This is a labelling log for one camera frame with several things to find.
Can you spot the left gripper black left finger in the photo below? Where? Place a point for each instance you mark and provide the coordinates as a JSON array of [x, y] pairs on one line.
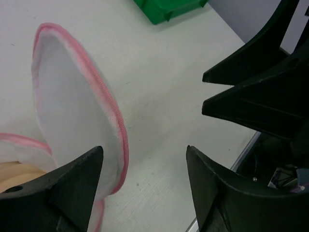
[[59, 201]]

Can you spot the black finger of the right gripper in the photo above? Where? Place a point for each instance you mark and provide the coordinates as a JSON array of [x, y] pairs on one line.
[[275, 102], [259, 54]]

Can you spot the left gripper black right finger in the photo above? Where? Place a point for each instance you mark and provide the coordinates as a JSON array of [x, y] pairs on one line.
[[239, 204]]

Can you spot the beige bra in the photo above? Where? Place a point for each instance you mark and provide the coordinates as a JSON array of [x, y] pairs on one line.
[[15, 173]]

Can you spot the white mesh laundry bag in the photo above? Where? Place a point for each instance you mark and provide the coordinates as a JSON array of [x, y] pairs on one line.
[[76, 112]]

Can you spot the green plastic tray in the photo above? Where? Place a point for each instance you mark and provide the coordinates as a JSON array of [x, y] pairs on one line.
[[159, 11]]

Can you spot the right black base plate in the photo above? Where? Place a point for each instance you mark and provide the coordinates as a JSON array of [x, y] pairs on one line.
[[271, 162]]

